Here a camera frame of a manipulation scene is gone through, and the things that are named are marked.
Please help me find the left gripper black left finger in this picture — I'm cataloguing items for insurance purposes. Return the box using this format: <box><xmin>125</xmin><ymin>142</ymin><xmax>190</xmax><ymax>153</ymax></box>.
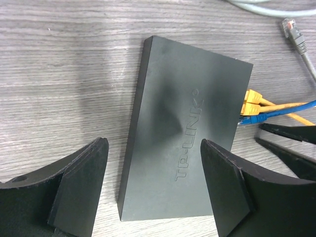
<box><xmin>0</xmin><ymin>138</ymin><xmax>109</xmax><ymax>237</ymax></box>

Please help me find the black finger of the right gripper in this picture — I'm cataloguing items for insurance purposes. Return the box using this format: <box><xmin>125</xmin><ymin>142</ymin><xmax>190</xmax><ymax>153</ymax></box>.
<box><xmin>260</xmin><ymin>123</ymin><xmax>316</xmax><ymax>145</ymax></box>
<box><xmin>255</xmin><ymin>137</ymin><xmax>316</xmax><ymax>180</ymax></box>

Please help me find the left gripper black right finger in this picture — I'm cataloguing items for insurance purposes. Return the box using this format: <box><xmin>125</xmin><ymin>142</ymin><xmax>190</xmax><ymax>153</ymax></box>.
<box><xmin>200</xmin><ymin>139</ymin><xmax>316</xmax><ymax>237</ymax></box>

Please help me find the blue ethernet cable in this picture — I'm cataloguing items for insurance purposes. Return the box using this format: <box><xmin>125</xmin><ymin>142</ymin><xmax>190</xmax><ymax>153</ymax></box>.
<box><xmin>238</xmin><ymin>100</ymin><xmax>316</xmax><ymax>126</ymax></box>

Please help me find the black network switch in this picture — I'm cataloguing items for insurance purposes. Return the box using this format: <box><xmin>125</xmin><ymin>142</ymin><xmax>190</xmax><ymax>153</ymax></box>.
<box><xmin>118</xmin><ymin>36</ymin><xmax>253</xmax><ymax>221</ymax></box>

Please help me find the grey ethernet cable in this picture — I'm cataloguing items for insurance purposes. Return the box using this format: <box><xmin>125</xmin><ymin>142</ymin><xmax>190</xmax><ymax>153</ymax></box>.
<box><xmin>222</xmin><ymin>0</ymin><xmax>316</xmax><ymax>82</ymax></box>

